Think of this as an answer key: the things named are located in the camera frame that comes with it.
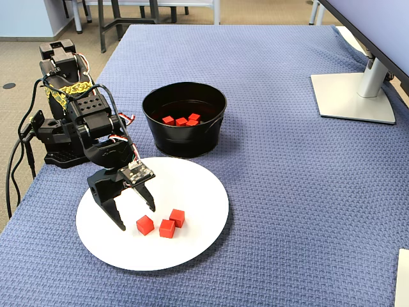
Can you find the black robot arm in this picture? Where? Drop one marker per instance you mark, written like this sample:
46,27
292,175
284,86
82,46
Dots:
92,105

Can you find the dark chair base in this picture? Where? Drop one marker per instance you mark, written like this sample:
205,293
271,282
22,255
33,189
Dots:
174,16

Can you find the black metal bucket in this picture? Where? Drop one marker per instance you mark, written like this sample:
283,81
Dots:
185,140

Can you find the white metal table leg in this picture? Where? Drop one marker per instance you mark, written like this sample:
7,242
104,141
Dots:
314,14

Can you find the light blue cabinet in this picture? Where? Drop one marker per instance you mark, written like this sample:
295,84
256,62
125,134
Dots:
28,16

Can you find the white flat board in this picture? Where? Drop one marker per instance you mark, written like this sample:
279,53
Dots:
403,281

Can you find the dark grey metal leg frame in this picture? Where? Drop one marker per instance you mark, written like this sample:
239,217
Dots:
102,28

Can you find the black round floor outlet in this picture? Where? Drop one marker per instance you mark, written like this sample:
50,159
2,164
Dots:
9,85

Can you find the white round plate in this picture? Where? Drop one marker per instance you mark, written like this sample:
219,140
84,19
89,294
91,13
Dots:
185,249

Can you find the small black circuit board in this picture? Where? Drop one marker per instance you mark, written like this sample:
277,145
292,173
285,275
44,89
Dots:
136,172

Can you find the computer monitor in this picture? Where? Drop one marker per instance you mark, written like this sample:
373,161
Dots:
383,25

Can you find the red cube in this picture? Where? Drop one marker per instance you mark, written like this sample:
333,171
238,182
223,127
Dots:
194,117
167,228
192,123
168,120
145,224
177,217
181,121

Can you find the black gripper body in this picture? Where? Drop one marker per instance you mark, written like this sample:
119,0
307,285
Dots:
107,186

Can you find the black chair legs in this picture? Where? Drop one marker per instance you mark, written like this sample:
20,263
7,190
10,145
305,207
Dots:
89,16

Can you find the silver monitor stand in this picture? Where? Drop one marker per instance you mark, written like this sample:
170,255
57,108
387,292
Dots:
351,102

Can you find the light grey table leg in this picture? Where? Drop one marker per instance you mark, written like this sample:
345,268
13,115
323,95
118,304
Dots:
78,19

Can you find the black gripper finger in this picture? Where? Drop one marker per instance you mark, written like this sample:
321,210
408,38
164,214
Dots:
112,211
147,196

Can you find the white desk frame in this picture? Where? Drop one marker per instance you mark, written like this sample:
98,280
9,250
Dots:
216,14

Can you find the blue woven tablecloth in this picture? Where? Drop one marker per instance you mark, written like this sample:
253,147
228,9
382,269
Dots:
287,192

